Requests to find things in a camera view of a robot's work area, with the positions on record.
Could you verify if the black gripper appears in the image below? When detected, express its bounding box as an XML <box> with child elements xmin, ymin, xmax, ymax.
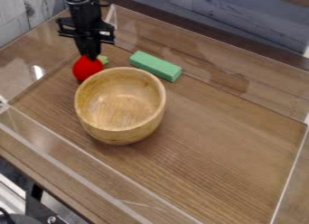
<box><xmin>57</xmin><ymin>3</ymin><xmax>116</xmax><ymax>61</ymax></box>

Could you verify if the red plush strawberry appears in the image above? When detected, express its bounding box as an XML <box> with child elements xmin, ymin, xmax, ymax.
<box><xmin>73</xmin><ymin>55</ymin><xmax>109</xmax><ymax>81</ymax></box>

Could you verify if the green rectangular block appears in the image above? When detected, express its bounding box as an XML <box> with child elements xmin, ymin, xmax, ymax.
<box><xmin>130</xmin><ymin>51</ymin><xmax>183</xmax><ymax>82</ymax></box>

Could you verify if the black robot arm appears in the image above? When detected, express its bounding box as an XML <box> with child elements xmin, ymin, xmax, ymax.
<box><xmin>57</xmin><ymin>0</ymin><xmax>117</xmax><ymax>61</ymax></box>

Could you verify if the clear acrylic corner stand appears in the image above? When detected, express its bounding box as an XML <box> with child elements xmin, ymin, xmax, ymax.
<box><xmin>105</xmin><ymin>5</ymin><xmax>118</xmax><ymax>27</ymax></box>

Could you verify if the wooden bowl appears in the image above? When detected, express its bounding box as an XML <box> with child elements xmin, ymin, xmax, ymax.
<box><xmin>76</xmin><ymin>67</ymin><xmax>168</xmax><ymax>145</ymax></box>

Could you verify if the clear acrylic tray wall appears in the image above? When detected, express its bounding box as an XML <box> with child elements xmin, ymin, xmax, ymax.
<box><xmin>0</xmin><ymin>96</ymin><xmax>203</xmax><ymax>224</ymax></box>

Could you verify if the black table leg bracket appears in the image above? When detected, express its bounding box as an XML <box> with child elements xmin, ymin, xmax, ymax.
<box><xmin>26</xmin><ymin>184</ymin><xmax>69</xmax><ymax>224</ymax></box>

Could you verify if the black cable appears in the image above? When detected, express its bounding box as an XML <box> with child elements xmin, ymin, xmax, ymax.
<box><xmin>0</xmin><ymin>207</ymin><xmax>14</xmax><ymax>224</ymax></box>

